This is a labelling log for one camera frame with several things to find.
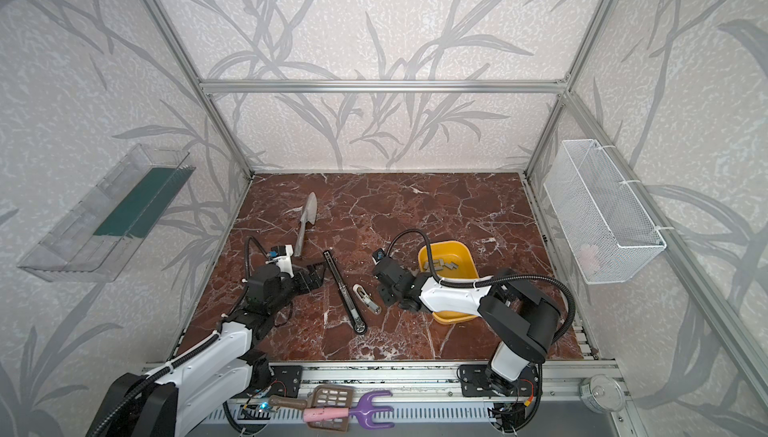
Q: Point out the grey staple strips pile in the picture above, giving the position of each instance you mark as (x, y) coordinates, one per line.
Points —
(441, 265)

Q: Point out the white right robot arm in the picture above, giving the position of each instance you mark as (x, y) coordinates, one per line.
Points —
(528, 312)

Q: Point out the white wire mesh basket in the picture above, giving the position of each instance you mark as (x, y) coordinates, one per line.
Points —
(596, 204)

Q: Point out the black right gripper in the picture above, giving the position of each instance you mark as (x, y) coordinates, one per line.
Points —
(384, 272)

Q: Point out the pink object in basket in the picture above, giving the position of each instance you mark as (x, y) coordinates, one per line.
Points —
(588, 259)

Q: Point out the clear plastic wall bin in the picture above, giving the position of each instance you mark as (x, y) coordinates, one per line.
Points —
(95, 240)

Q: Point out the round grey metal disc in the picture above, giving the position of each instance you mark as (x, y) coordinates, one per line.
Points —
(602, 394)

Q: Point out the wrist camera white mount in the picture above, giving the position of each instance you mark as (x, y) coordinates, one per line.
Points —
(378, 255)
(281, 256)

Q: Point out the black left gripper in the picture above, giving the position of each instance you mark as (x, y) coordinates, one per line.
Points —
(306, 278)

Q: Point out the brown toy spatula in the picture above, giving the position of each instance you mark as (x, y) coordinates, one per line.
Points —
(323, 396)

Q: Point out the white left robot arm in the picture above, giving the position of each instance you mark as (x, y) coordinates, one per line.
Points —
(176, 396)

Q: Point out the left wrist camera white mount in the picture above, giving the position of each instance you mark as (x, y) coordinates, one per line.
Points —
(281, 256)

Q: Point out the yellow plastic tray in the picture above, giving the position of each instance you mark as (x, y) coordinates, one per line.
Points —
(451, 305)

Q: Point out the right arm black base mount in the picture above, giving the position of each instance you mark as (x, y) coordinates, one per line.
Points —
(479, 381)

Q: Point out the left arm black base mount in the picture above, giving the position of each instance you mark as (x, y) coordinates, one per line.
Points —
(280, 380)

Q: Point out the purple toy fork pink handle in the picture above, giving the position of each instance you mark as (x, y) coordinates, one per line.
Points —
(364, 412)

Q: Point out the grey toy trowel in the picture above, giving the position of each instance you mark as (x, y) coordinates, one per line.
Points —
(307, 217)

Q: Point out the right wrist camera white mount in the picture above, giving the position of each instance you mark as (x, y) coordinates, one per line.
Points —
(378, 255)

